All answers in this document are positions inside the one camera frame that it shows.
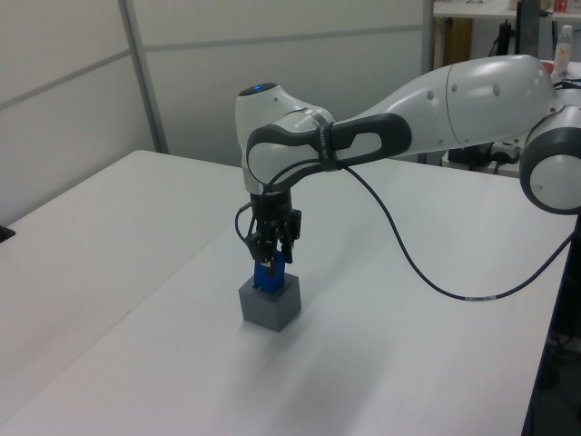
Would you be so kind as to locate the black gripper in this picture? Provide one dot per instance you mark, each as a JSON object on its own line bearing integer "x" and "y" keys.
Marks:
{"x": 272, "y": 206}

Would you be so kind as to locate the blue block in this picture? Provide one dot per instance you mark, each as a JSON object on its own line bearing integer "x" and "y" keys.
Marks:
{"x": 278, "y": 282}

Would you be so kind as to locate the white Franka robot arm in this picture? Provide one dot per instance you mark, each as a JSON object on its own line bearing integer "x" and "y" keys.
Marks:
{"x": 476, "y": 100}

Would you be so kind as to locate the grey hollow cuboid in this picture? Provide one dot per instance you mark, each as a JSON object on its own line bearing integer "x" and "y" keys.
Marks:
{"x": 263, "y": 309}

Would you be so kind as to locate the white power strip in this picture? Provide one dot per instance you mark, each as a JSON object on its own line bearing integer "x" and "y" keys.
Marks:
{"x": 506, "y": 150}

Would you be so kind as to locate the white background desk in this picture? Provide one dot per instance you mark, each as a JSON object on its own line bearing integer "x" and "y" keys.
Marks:
{"x": 476, "y": 16}

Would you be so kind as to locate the dark monitor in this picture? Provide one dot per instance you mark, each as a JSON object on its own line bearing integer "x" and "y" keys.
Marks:
{"x": 526, "y": 27}

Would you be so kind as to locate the clear bottle orange label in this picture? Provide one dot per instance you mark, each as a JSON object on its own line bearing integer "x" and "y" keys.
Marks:
{"x": 563, "y": 50}

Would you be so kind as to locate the grey partition post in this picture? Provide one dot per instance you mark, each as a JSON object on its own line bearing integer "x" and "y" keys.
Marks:
{"x": 428, "y": 32}
{"x": 145, "y": 77}

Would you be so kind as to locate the black table side frame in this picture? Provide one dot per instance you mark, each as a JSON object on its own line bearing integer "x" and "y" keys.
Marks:
{"x": 569, "y": 272}

